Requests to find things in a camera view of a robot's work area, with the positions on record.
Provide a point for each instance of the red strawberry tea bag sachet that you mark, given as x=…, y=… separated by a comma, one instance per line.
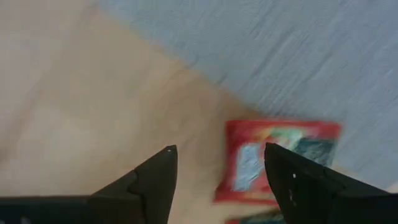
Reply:
x=248, y=220
x=248, y=137

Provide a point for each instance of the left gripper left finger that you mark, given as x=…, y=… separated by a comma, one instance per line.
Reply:
x=140, y=193

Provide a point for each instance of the grey woven placemat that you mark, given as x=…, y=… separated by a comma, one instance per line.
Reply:
x=280, y=46

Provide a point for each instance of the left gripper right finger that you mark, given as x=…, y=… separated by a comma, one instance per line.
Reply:
x=311, y=196

